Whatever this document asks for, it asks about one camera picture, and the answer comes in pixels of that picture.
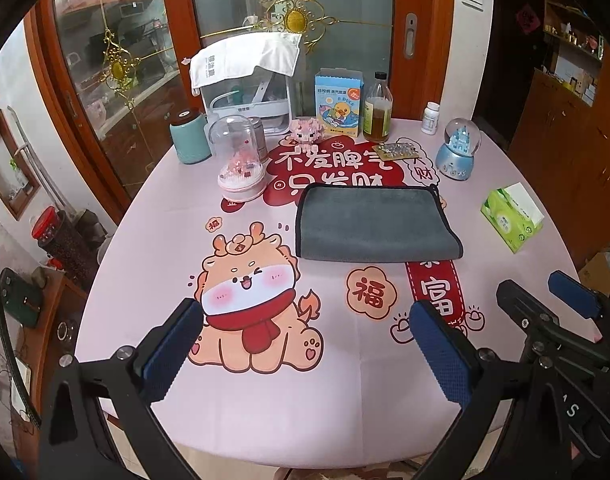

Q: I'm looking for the cardboard box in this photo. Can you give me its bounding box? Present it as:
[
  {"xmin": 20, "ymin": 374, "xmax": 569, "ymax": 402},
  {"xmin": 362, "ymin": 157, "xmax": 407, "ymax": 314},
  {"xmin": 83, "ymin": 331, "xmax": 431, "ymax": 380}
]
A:
[{"xmin": 577, "ymin": 247, "xmax": 610, "ymax": 297}]

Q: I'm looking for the teal canister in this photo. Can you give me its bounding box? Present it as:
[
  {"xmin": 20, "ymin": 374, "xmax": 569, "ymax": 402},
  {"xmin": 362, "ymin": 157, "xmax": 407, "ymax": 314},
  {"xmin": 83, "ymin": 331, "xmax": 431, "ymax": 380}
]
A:
[{"xmin": 169, "ymin": 109, "xmax": 214, "ymax": 165}]

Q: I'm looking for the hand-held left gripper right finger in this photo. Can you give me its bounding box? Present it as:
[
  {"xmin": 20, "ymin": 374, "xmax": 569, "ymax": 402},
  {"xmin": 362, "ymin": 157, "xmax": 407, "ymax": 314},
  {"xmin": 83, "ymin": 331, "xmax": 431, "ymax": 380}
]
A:
[{"xmin": 409, "ymin": 301, "xmax": 576, "ymax": 480}]

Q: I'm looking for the wooden cabinet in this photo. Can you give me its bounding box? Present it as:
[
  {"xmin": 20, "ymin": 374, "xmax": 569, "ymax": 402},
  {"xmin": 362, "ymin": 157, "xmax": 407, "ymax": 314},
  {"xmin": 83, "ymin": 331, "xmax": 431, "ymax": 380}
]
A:
[{"xmin": 507, "ymin": 50, "xmax": 610, "ymax": 272}]

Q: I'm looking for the glass dome with pink figurine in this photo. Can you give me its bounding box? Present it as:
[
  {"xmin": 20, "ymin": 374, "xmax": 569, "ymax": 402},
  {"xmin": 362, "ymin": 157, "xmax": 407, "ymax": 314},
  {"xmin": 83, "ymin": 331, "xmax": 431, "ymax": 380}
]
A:
[{"xmin": 208, "ymin": 115, "xmax": 269, "ymax": 205}]

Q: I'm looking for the pill blister pack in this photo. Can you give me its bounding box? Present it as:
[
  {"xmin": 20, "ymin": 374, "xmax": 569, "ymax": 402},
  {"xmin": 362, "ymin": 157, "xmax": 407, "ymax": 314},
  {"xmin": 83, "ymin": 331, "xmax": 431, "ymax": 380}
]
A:
[{"xmin": 374, "ymin": 140, "xmax": 420, "ymax": 160}]

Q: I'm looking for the blue castle snow globe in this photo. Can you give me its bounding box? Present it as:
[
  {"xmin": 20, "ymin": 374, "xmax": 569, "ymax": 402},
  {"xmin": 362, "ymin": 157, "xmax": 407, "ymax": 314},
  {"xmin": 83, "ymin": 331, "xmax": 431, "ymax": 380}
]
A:
[{"xmin": 435, "ymin": 117, "xmax": 482, "ymax": 181}]

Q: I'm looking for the silver door handle plate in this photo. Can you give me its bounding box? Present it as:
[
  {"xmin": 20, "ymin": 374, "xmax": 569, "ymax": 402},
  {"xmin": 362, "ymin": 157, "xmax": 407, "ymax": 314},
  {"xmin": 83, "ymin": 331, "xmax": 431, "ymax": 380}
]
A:
[{"xmin": 404, "ymin": 12, "xmax": 419, "ymax": 60}]

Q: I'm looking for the white countertop appliance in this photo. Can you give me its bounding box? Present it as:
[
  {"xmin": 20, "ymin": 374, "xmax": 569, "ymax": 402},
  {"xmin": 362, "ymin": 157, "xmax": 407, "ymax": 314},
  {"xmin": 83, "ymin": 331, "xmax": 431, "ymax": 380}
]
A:
[{"xmin": 200, "ymin": 62, "xmax": 306, "ymax": 137}]

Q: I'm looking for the white power strip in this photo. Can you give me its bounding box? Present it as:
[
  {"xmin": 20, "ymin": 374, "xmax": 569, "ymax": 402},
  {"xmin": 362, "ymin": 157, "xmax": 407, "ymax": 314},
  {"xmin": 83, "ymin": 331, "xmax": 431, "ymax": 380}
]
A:
[{"xmin": 0, "ymin": 347, "xmax": 34, "ymax": 423}]

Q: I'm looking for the blue duck print box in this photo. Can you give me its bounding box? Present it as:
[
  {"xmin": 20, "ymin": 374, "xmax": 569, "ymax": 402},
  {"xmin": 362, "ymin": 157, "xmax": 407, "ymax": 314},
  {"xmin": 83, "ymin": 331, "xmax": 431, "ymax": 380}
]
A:
[{"xmin": 314, "ymin": 68, "xmax": 365, "ymax": 139}]

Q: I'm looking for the wooden wall shelf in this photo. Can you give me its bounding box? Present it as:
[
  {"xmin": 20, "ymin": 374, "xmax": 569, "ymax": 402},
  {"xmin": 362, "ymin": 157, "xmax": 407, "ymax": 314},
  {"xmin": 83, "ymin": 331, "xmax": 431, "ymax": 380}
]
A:
[{"xmin": 539, "ymin": 0, "xmax": 608, "ymax": 107}]

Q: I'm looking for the pink block pig figure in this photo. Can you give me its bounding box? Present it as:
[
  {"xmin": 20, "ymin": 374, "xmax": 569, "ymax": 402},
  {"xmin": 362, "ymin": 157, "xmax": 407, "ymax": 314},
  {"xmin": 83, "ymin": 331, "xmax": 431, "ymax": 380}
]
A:
[{"xmin": 290, "ymin": 116, "xmax": 326, "ymax": 142}]

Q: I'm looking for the grey towel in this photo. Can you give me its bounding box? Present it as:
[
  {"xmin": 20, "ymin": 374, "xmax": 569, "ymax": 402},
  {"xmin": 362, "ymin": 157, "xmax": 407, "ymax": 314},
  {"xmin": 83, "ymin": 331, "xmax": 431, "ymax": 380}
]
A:
[{"xmin": 294, "ymin": 182, "xmax": 464, "ymax": 264}]

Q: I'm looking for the wooden side table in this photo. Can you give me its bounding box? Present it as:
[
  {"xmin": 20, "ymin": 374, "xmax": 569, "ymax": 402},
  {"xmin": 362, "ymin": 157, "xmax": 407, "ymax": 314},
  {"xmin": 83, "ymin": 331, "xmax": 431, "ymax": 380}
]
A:
[{"xmin": 12, "ymin": 270, "xmax": 88, "ymax": 461}]

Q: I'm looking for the wooden framed glass door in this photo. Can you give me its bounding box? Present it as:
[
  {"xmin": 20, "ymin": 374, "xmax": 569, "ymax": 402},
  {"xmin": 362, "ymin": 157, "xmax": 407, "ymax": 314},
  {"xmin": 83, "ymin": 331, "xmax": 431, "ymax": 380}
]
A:
[
  {"xmin": 24, "ymin": 0, "xmax": 202, "ymax": 213},
  {"xmin": 185, "ymin": 0, "xmax": 457, "ymax": 123}
]

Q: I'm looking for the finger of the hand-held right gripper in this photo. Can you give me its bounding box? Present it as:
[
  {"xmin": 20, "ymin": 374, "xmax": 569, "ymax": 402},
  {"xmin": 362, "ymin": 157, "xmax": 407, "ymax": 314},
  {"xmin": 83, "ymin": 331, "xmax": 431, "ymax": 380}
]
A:
[
  {"xmin": 548, "ymin": 269, "xmax": 610, "ymax": 332},
  {"xmin": 496, "ymin": 279, "xmax": 607, "ymax": 362}
]

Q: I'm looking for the green tissue pack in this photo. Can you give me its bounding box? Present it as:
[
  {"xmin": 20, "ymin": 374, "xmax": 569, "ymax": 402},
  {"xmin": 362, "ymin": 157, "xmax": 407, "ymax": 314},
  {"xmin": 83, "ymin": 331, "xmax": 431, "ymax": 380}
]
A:
[{"xmin": 480, "ymin": 182, "xmax": 545, "ymax": 255}]

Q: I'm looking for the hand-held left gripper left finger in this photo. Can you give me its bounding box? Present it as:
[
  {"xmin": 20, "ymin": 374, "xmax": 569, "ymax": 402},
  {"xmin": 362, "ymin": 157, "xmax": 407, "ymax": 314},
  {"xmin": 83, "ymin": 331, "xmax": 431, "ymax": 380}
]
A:
[{"xmin": 37, "ymin": 298, "xmax": 206, "ymax": 480}]

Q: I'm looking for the white cloth cover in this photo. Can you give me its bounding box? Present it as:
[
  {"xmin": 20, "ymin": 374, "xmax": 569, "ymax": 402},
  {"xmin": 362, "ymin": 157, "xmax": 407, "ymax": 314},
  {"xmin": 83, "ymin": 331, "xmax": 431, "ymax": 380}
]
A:
[{"xmin": 189, "ymin": 31, "xmax": 304, "ymax": 95}]

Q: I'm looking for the glass bottle with yellow liquid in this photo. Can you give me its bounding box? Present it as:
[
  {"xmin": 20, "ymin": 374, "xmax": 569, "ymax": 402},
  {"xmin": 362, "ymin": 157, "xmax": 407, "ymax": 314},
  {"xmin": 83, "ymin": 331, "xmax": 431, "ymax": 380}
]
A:
[{"xmin": 362, "ymin": 71, "xmax": 394, "ymax": 144}]

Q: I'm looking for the small metal tin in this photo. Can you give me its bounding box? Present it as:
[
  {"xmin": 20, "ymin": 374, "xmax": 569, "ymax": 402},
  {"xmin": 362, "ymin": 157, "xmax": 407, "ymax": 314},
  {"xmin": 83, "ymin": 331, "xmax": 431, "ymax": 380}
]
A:
[{"xmin": 248, "ymin": 116, "xmax": 266, "ymax": 162}]

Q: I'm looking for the white pill bottle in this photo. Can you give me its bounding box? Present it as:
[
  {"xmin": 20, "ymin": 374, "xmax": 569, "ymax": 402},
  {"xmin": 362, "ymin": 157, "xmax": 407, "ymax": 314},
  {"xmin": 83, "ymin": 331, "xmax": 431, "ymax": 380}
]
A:
[{"xmin": 420, "ymin": 102, "xmax": 441, "ymax": 135}]

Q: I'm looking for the red paper decoration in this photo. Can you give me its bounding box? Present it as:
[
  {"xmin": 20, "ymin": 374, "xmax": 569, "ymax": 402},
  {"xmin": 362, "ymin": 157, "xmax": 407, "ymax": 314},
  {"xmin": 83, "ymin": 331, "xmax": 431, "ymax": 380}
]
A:
[{"xmin": 517, "ymin": 4, "xmax": 541, "ymax": 37}]

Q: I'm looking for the dark green bag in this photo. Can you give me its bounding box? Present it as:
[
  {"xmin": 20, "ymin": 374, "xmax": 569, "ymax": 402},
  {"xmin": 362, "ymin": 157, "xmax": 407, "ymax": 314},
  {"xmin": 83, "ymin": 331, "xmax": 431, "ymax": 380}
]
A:
[{"xmin": 0, "ymin": 267, "xmax": 45, "ymax": 330}]

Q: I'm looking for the pink printed tablecloth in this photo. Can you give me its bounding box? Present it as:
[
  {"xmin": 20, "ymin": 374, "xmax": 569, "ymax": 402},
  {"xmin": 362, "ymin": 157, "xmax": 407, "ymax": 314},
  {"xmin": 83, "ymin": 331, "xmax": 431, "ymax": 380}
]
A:
[{"xmin": 75, "ymin": 117, "xmax": 594, "ymax": 472}]

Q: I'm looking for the red lid storage jar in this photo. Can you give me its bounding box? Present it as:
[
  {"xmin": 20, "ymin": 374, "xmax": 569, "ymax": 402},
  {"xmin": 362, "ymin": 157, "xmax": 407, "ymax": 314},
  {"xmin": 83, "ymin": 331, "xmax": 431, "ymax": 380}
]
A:
[{"xmin": 31, "ymin": 206, "xmax": 98, "ymax": 287}]

